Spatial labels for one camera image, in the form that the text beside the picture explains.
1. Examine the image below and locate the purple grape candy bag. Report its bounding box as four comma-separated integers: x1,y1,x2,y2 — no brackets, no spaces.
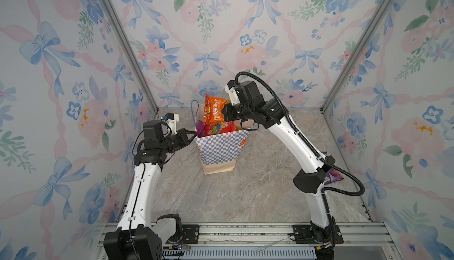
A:
196,120,207,138

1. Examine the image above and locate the orange chip snack packet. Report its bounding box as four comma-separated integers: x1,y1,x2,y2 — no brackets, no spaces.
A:
203,94,231,125

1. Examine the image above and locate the red fruit candy bag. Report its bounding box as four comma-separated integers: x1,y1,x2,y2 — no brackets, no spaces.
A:
205,122,235,136

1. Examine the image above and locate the blue checkered paper bag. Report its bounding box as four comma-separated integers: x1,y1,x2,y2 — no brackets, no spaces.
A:
192,103,254,175

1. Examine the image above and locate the purple small snack packet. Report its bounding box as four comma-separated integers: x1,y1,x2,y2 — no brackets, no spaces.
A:
324,168,344,185

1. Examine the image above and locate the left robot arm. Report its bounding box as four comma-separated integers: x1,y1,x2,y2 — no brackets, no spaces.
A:
103,121,197,260

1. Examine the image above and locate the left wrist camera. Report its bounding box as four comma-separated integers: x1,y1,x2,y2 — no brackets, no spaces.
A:
161,113,179,134

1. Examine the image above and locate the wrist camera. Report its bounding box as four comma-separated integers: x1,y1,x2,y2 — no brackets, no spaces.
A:
161,113,179,134
224,80,240,106

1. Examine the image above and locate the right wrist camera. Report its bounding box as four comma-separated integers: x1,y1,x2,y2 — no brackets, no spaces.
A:
224,80,240,106

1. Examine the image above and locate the black corrugated cable conduit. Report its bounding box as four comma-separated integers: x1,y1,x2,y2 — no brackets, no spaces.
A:
235,71,365,197

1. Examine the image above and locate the left aluminium corner post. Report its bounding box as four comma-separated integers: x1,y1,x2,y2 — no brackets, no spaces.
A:
99,0,159,115

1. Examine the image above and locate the aluminium corner post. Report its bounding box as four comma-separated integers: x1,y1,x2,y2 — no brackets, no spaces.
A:
320,0,395,114
99,0,159,115

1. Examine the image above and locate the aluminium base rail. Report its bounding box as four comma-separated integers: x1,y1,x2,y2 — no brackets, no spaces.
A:
95,221,402,260

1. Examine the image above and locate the right aluminium corner post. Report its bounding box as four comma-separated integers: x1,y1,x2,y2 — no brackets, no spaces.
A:
320,0,395,114

